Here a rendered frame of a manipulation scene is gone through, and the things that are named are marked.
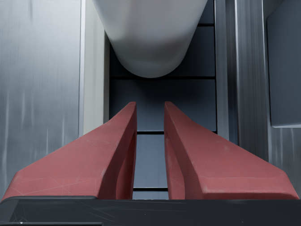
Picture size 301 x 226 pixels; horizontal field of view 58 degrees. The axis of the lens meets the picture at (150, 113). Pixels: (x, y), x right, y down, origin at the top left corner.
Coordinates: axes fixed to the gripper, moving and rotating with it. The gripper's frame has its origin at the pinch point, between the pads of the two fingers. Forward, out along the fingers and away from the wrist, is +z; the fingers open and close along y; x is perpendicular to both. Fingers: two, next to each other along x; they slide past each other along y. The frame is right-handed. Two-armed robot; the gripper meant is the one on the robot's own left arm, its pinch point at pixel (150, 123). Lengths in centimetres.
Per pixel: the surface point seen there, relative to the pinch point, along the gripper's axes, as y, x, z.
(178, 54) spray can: -1.6, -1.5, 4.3
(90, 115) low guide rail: 3.4, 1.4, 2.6
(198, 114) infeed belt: -3.3, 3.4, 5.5
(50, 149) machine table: 8.7, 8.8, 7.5
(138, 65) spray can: 0.7, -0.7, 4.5
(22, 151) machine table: 11.2, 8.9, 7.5
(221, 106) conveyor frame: -4.9, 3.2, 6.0
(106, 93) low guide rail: 2.6, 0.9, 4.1
